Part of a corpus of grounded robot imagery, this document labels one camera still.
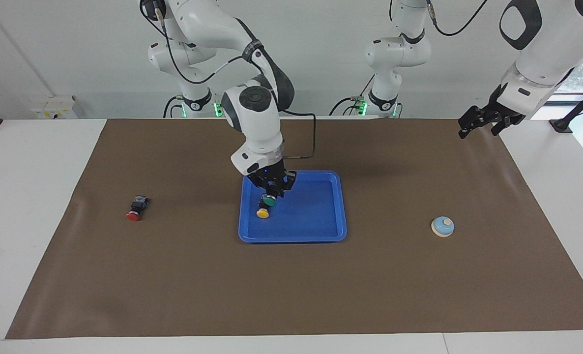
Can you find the black stand with base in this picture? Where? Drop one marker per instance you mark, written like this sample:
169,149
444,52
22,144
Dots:
561,126

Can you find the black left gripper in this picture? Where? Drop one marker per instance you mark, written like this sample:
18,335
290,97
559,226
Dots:
487,117

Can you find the yellow push button switch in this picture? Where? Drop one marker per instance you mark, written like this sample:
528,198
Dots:
262,214

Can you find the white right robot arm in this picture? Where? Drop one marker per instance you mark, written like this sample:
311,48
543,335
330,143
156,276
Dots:
259,128

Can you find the red push button switch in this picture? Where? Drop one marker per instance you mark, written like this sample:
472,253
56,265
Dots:
135,215

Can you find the brown table mat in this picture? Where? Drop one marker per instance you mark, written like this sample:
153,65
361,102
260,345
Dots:
291,285

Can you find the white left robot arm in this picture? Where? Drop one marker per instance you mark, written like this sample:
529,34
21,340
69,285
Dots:
542,54

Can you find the white wall socket box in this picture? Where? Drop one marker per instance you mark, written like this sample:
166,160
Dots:
50,110

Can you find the blue plastic tray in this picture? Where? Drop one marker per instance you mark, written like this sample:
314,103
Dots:
311,216

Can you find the green push button switch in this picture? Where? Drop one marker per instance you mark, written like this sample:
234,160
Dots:
270,201

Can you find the light blue call bell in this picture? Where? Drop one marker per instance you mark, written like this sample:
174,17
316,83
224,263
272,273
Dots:
441,227

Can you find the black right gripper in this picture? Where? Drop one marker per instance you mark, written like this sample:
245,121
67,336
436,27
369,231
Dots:
272,177

